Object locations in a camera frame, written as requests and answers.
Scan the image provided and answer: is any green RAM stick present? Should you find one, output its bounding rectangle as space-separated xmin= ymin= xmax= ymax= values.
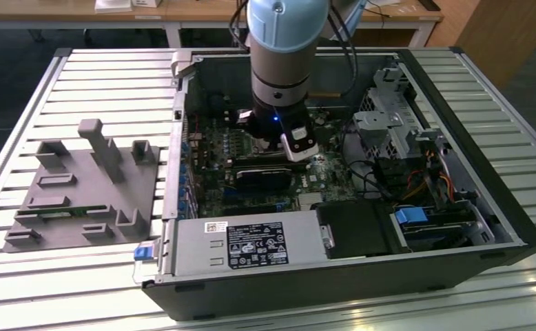
xmin=40 ymin=205 xmax=111 ymax=217

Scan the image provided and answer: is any black graphics card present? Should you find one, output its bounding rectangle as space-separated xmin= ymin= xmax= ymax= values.
xmin=234 ymin=168 xmax=294 ymax=192

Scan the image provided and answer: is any blue release latch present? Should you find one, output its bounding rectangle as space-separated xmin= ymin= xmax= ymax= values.
xmin=135 ymin=242 xmax=155 ymax=260

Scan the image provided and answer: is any black PC case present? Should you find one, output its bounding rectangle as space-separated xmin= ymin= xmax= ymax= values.
xmin=140 ymin=46 xmax=536 ymax=322

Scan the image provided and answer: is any grey parts rack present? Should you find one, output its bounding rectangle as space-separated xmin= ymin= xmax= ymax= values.
xmin=0 ymin=119 xmax=163 ymax=254

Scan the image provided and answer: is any wooden desk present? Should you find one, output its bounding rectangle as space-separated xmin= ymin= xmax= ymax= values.
xmin=164 ymin=0 xmax=444 ymax=49
xmin=0 ymin=0 xmax=182 ymax=49

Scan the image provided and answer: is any green motherboard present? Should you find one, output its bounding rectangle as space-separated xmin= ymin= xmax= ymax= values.
xmin=184 ymin=103 xmax=360 ymax=220

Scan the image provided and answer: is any silver power supply unit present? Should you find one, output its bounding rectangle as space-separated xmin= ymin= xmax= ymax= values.
xmin=164 ymin=210 xmax=331 ymax=280

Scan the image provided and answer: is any hard disk in blue carrier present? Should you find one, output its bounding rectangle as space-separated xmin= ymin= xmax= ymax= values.
xmin=391 ymin=205 xmax=479 ymax=252

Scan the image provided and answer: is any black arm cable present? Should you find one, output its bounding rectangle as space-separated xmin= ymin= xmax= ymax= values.
xmin=330 ymin=0 xmax=360 ymax=99

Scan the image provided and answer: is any yellow power wire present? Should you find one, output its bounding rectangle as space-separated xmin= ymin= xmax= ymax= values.
xmin=400 ymin=179 xmax=435 ymax=201

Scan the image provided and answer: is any black drive bay cover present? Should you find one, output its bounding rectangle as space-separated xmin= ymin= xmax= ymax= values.
xmin=316 ymin=201 xmax=407 ymax=259

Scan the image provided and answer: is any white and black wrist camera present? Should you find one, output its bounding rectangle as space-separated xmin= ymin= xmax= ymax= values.
xmin=280 ymin=126 xmax=322 ymax=162

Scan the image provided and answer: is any orange power wire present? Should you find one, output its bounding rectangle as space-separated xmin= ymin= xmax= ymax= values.
xmin=438 ymin=174 xmax=456 ymax=203

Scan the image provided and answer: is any silver metal disk bay cage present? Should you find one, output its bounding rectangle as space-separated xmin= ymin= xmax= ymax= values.
xmin=352 ymin=67 xmax=448 ymax=159

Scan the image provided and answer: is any wooden cabinet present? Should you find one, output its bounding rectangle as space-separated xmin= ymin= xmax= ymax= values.
xmin=426 ymin=0 xmax=536 ymax=89

